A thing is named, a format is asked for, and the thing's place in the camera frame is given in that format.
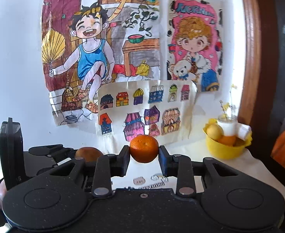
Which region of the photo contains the white printed table mat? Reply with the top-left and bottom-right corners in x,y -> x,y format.
109,147 -> 285,203

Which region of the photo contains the white orange jar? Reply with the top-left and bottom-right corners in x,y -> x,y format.
217,114 -> 237,146

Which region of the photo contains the yellow plastic bowl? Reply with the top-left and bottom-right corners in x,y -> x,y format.
203,118 -> 252,160

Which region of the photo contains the black dark door panel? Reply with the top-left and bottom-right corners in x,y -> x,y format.
268,0 -> 285,136

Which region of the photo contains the yellow flower twig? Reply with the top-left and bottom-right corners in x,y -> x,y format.
219,84 -> 237,121

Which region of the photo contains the small orange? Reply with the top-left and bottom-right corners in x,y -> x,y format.
129,135 -> 159,163

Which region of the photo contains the brown wooden door frame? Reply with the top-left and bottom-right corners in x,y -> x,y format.
238,0 -> 279,139

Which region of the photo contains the boy with fan drawing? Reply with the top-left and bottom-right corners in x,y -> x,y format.
41,0 -> 160,126

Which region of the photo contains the white rolled paper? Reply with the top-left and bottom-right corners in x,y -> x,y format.
236,123 -> 252,141

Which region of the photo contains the girl with bear drawing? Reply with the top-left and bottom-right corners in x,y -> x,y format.
167,0 -> 223,92

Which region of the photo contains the colourful houses drawing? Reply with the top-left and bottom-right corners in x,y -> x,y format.
97,80 -> 198,153

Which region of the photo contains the green yellow pear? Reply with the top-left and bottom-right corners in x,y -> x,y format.
75,147 -> 103,163

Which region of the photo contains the yellow fruit in bowl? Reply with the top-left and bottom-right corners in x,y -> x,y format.
206,123 -> 224,141

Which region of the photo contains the person's left hand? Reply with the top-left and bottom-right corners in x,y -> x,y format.
0,180 -> 7,209

